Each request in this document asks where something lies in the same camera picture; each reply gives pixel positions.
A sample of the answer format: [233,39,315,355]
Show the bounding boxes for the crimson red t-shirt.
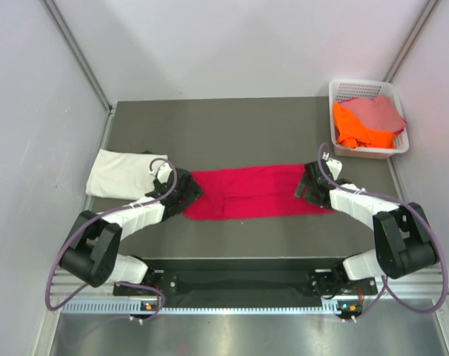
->
[184,164,332,220]

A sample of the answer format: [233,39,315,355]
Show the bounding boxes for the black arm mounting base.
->
[140,257,377,297]

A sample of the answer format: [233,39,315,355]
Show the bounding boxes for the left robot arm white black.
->
[59,168,204,294]

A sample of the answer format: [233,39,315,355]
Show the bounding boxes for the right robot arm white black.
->
[295,159,439,294]

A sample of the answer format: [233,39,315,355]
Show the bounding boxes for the folded white t-shirt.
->
[85,149,168,201]

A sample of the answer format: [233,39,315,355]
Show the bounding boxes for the orange t-shirt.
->
[333,102,396,149]

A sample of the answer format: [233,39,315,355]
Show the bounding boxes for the dark grey table mat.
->
[102,97,374,258]

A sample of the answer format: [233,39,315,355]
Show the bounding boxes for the white plastic basket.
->
[328,79,409,159]

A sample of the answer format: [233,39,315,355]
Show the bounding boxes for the pink t-shirt in basket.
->
[339,95,407,134]

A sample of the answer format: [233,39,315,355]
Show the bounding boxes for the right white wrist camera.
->
[322,152,342,181]

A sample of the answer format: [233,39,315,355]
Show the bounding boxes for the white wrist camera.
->
[150,162,174,184]
[322,152,342,181]

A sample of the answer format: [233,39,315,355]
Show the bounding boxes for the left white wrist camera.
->
[150,162,174,184]

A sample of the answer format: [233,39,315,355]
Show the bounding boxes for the grey slotted cable duct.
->
[61,300,360,315]

